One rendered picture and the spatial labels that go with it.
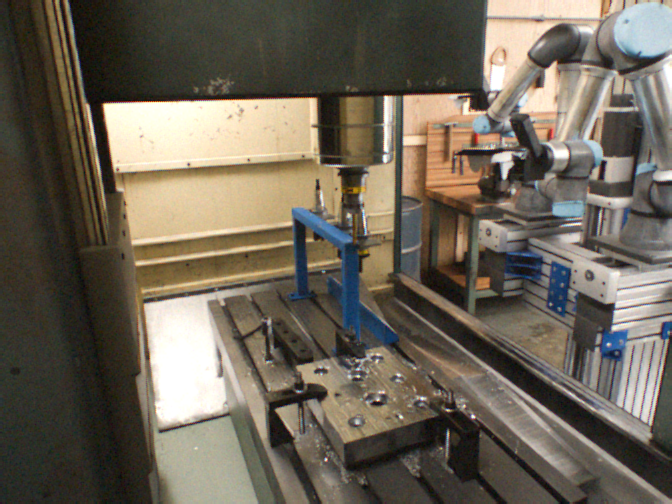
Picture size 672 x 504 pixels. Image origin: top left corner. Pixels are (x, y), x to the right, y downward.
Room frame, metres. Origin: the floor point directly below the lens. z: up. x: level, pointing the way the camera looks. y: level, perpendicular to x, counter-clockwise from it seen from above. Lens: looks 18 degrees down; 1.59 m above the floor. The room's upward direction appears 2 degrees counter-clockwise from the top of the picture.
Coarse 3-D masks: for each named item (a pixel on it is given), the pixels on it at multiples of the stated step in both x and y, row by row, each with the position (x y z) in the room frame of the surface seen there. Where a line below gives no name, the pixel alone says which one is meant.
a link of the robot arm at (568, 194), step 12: (552, 180) 1.30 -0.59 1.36; (564, 180) 1.21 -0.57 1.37; (576, 180) 1.20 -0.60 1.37; (588, 180) 1.21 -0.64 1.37; (552, 192) 1.26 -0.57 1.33; (564, 192) 1.21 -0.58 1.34; (576, 192) 1.20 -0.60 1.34; (564, 204) 1.21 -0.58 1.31; (576, 204) 1.20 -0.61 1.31; (564, 216) 1.21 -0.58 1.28; (576, 216) 1.20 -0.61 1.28
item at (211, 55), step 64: (128, 0) 0.70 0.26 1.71; (192, 0) 0.73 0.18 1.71; (256, 0) 0.77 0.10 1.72; (320, 0) 0.80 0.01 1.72; (384, 0) 0.84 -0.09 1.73; (448, 0) 0.88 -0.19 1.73; (128, 64) 0.70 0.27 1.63; (192, 64) 0.73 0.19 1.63; (256, 64) 0.76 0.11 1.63; (320, 64) 0.80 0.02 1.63; (384, 64) 0.84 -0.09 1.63; (448, 64) 0.88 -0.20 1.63
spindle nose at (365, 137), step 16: (384, 96) 0.90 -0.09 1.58; (320, 112) 0.90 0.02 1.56; (336, 112) 0.88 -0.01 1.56; (352, 112) 0.88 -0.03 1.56; (368, 112) 0.88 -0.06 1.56; (384, 112) 0.90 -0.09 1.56; (320, 128) 0.90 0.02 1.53; (336, 128) 0.88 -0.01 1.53; (352, 128) 0.88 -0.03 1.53; (368, 128) 0.88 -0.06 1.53; (384, 128) 0.90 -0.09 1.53; (320, 144) 0.90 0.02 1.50; (336, 144) 0.88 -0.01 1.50; (352, 144) 0.88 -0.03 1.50; (368, 144) 0.88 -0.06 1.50; (384, 144) 0.90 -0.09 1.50; (320, 160) 0.91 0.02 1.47; (336, 160) 0.88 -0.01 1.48; (352, 160) 0.88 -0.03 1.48; (368, 160) 0.88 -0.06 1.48; (384, 160) 0.90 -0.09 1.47
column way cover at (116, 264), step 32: (128, 224) 1.00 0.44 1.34; (96, 256) 0.57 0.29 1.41; (128, 256) 0.79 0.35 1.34; (96, 288) 0.57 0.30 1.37; (128, 288) 0.65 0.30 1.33; (96, 320) 0.56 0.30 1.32; (128, 320) 0.58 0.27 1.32; (128, 352) 0.58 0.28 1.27; (128, 384) 0.58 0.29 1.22; (128, 416) 0.58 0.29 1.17; (128, 448) 0.57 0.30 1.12; (128, 480) 0.58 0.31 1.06
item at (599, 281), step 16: (576, 272) 1.33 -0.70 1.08; (592, 272) 1.27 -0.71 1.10; (608, 272) 1.23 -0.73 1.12; (656, 272) 1.26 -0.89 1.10; (576, 288) 1.32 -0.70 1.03; (592, 288) 1.27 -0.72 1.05; (608, 288) 1.22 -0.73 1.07; (624, 288) 1.25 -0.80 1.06; (640, 288) 1.25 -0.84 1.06; (656, 288) 1.27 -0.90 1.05
